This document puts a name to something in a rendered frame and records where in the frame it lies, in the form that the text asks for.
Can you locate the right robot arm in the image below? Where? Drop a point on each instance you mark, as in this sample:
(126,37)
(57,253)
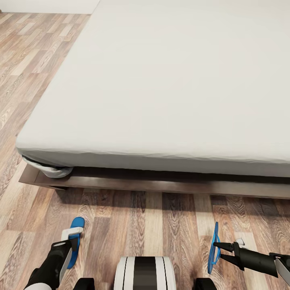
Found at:
(268,264)

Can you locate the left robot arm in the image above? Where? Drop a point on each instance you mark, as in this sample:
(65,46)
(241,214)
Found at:
(51,272)

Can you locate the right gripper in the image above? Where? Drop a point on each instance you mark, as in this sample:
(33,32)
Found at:
(242,257)

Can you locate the robot trunk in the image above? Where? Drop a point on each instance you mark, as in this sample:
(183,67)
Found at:
(145,273)

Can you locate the sandal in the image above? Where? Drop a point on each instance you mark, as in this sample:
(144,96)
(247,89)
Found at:
(77,222)
(212,250)

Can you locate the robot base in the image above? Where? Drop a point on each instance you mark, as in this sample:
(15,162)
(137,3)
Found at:
(201,284)

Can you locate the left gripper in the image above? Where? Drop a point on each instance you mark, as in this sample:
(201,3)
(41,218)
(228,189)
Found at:
(73,243)

